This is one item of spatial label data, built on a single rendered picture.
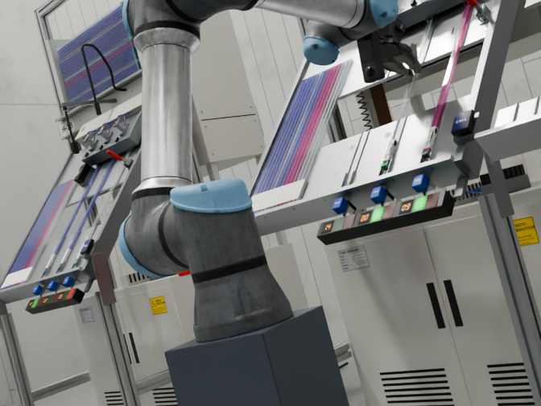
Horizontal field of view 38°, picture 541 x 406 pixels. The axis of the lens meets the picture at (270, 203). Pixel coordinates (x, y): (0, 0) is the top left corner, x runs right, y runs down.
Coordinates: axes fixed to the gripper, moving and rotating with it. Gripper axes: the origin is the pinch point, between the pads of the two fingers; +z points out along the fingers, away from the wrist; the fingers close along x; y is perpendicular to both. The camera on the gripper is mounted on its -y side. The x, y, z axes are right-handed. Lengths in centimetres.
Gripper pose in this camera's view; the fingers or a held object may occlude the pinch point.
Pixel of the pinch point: (414, 73)
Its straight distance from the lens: 190.9
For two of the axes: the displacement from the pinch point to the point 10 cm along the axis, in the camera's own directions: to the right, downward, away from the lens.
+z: 7.2, 3.9, 5.7
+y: 1.6, -9.0, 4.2
